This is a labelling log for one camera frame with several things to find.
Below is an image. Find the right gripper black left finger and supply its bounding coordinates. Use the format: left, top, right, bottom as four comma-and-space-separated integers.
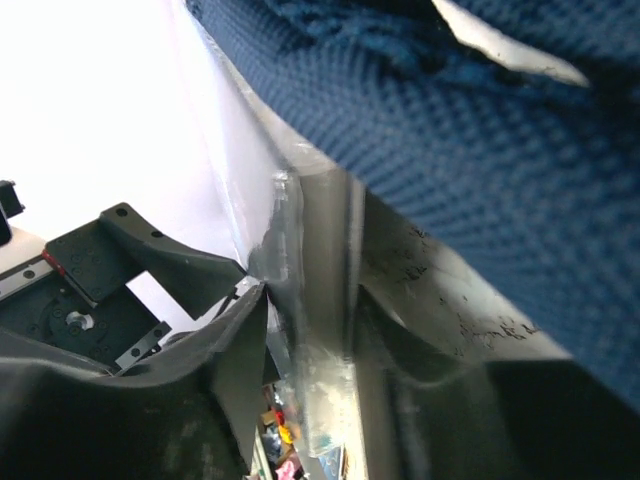
1, 284, 268, 479

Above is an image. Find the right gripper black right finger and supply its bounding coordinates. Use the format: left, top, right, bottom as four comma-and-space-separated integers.
344, 180, 639, 479

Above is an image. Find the navy blue student backpack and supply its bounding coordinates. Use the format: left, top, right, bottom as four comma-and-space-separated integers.
187, 1, 639, 406

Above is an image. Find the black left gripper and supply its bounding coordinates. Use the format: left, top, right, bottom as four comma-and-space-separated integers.
1, 203, 245, 374

